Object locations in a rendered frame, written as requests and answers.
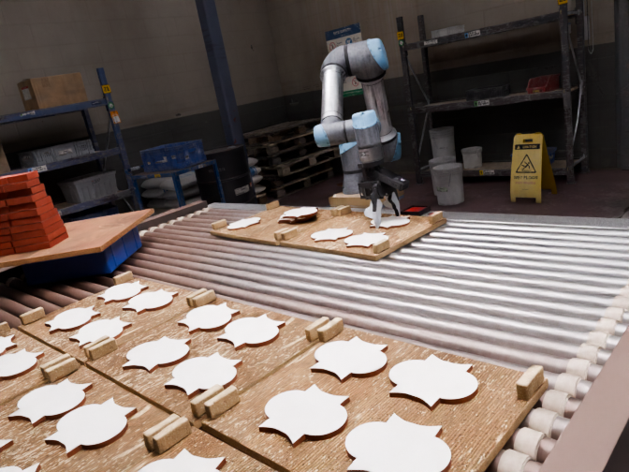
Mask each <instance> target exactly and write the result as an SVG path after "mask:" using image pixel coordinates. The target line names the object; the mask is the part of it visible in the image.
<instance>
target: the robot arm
mask: <svg viewBox="0 0 629 472"><path fill-rule="evenodd" d="M387 69H388V58H387V53H386V50H385V47H384V44H383V42H382V40H381V39H379V38H374V39H367V40H364V41H360V42H355V43H351V44H346V45H341V46H339V47H337V48H335V49H334V50H332V51H331V52H330V53H329V55H328V56H327V57H326V59H325V60H324V62H323V64H322V67H321V69H320V80H321V81H322V108H321V125H316V126H315V127H314V140H315V143H316V145H317V146H318V147H330V146H332V145H338V144H340V145H339V148H340V155H341V160H342V165H343V171H344V182H343V193H344V194H345V195H356V194H360V198H361V199H370V200H371V204H370V207H369V208H368V209H366V210H365V212H364V214H365V216H368V217H370V218H372V219H373V222H374V224H375V227H376V228H377V229H378V228H379V226H380V224H381V209H382V205H383V204H384V205H385V206H386V207H388V208H391V209H393V210H394V211H395V214H396V216H400V203H399V196H398V192H397V190H399V191H403V190H404V189H406V188H408V186H409V183H410V181H409V180H407V179H405V178H403V177H402V176H400V175H398V174H396V173H394V172H392V171H390V170H387V169H386V168H384V167H381V168H380V164H383V163H385V162H392V161H395V160H399V159H400V158H401V156H402V146H401V133H400V132H397V131H396V129H395V128H394V127H393V126H392V125H391V121H390V115H389V110H388V101H387V95H386V90H385V84H384V80H383V78H384V76H385V75H386V70H387ZM351 76H356V79H357V81H358V82H361V86H362V90H363V94H364V99H365V103H366V108H367V110H366V111H363V112H359V113H355V114H353V115H352V119H350V120H344V121H343V100H344V81H345V78H346V77H351ZM361 193H362V195H363V196H361ZM384 197H385V199H386V200H385V201H384V202H383V203H382V201H381V200H380V199H383V198H384Z"/></svg>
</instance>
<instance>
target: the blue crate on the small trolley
mask: <svg viewBox="0 0 629 472"><path fill-rule="evenodd" d="M202 144H203V143H202V142H201V140H190V141H182V142H175V143H169V144H164V145H160V146H156V147H153V148H150V149H146V150H142V151H140V154H141V158H142V161H143V165H144V167H143V168H144V172H155V171H164V170H180V169H185V168H188V167H191V166H194V165H196V164H198V163H201V162H204V161H205V160H207V158H206V155H205V154H204V150H203V146H202Z"/></svg>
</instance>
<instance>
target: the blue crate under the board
mask: <svg viewBox="0 0 629 472"><path fill-rule="evenodd" d="M141 247H142V244H141V240H140V237H139V232H138V228H137V226H135V227H134V228H133V229H131V230H130V231H128V232H127V233H126V234H125V235H124V236H123V237H121V238H120V239H119V240H117V241H116V242H115V243H113V244H112V245H110V246H109V247H108V248H106V249H105V250H104V251H102V252H98V253H93V254H87V255H80V256H75V257H69V258H58V259H52V260H46V261H40V262H35V263H29V264H23V265H22V270H23V273H24V276H25V278H26V281H27V284H28V286H35V285H41V284H47V283H53V282H59V281H66V280H71V279H77V278H83V277H89V276H95V275H101V274H107V273H112V272H113V271H114V270H115V269H116V268H118V267H119V266H120V265H121V264H122V263H123V262H124V261H126V260H127V259H128V258H129V257H130V256H132V255H133V254H134V253H135V252H136V251H137V250H138V249H140V248H141Z"/></svg>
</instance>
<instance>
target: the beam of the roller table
mask: <svg viewBox="0 0 629 472"><path fill-rule="evenodd" d="M280 206H289V207H301V208H302V207H305V208H314V206H290V205H280ZM208 208H214V209H229V210H247V211H267V208H266V204H242V203H219V202H215V203H212V204H209V205H208ZM333 208H336V207H318V209H323V210H330V209H333ZM365 210H366V209H362V208H351V211H352V212H365ZM381 214H395V211H394V210H387V209H381ZM443 218H446V221H465V222H483V223H501V224H520V225H537V226H555V227H574V228H592V229H628V230H629V219H626V218H603V217H578V216H554V215H530V214H483V213H459V212H443Z"/></svg>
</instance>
